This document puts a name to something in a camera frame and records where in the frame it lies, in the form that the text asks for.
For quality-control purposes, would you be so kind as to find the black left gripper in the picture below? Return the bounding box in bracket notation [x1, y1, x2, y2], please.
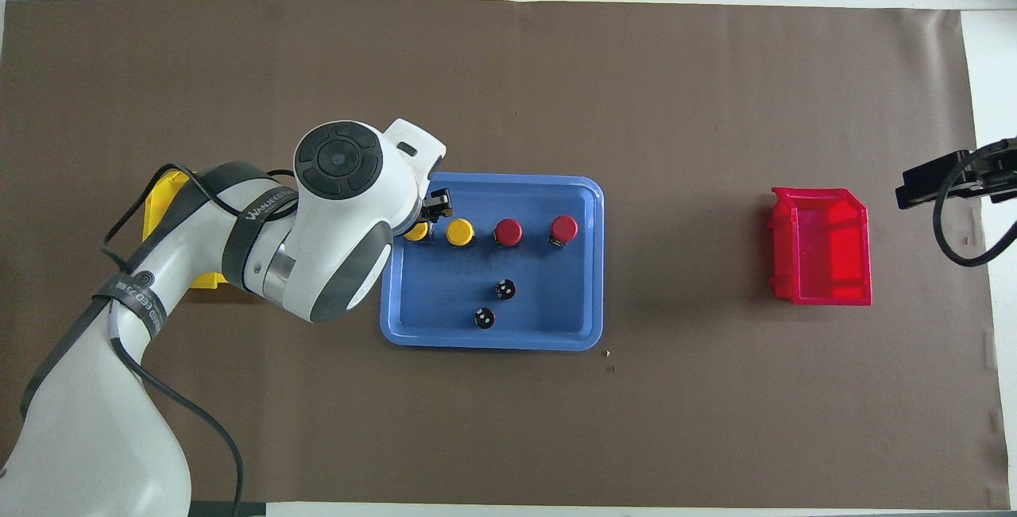
[423, 187, 454, 224]

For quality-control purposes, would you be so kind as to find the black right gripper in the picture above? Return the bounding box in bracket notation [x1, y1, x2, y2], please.
[898, 138, 1017, 210]

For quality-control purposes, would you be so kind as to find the blue plastic tray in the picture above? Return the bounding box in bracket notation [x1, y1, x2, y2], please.
[380, 172, 605, 352]

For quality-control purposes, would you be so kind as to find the red plastic parts bin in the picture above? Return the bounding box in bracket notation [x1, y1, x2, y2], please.
[768, 187, 872, 307]

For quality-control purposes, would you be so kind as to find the brown paper table mat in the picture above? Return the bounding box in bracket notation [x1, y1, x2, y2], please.
[0, 0, 1010, 510]

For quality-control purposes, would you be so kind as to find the yellow plastic parts bin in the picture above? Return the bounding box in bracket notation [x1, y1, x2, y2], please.
[141, 171, 233, 290]

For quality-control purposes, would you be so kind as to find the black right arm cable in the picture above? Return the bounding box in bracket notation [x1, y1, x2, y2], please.
[933, 140, 1017, 268]

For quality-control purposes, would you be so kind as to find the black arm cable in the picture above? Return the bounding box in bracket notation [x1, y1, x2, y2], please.
[101, 164, 299, 517]
[933, 140, 1017, 268]

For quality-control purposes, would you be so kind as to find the black velcro cable strap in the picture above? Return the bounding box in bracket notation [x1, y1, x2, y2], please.
[221, 186, 300, 293]
[92, 269, 169, 337]

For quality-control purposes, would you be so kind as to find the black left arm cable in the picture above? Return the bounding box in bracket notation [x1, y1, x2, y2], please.
[101, 164, 299, 517]

